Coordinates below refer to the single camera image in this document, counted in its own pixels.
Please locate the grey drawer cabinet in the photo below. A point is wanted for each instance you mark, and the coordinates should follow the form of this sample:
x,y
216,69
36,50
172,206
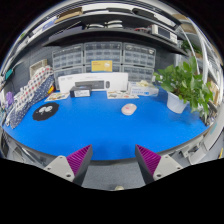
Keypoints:
x,y
139,55
116,67
68,71
67,56
102,51
138,73

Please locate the red blue checkered cloth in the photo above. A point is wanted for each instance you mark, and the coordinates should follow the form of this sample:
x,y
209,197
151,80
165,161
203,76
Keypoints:
x,y
33,86

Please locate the navy polka-dot cloth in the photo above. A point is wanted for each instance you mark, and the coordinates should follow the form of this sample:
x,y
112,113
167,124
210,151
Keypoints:
x,y
25,110

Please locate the white woven basket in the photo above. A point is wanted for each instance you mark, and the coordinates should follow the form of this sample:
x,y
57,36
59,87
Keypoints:
x,y
38,67

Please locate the green plant in white pot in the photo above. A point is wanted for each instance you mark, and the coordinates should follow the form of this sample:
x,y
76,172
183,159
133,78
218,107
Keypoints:
x,y
181,83

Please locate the small yellow object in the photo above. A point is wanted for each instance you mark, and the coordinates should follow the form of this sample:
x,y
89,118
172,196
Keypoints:
x,y
51,90

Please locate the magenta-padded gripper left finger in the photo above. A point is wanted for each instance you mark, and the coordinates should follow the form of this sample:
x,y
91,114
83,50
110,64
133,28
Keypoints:
x,y
75,161

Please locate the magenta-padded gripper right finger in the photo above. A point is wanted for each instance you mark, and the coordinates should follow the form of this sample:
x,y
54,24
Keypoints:
x,y
151,161

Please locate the pink computer mouse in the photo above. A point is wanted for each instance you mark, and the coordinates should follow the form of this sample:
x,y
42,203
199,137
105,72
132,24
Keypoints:
x,y
129,109

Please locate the yellow sign card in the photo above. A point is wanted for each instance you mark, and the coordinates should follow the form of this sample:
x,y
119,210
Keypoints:
x,y
101,66

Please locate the white keyboard packaging box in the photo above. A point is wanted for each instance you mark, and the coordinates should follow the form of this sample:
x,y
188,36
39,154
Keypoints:
x,y
96,79

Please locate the dark wall shelf unit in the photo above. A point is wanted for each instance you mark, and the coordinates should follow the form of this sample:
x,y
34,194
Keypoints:
x,y
110,28

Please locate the white blue glove box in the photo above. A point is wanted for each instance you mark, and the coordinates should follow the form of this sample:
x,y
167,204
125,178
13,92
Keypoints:
x,y
143,89

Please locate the animal cartoon sticker sheet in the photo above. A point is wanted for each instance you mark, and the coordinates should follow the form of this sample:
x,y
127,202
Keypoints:
x,y
121,95

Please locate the small black cardboard box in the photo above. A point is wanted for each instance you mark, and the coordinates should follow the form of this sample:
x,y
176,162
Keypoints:
x,y
80,91

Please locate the black scalloped mouse pad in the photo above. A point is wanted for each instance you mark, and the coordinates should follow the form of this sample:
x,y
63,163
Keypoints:
x,y
45,111

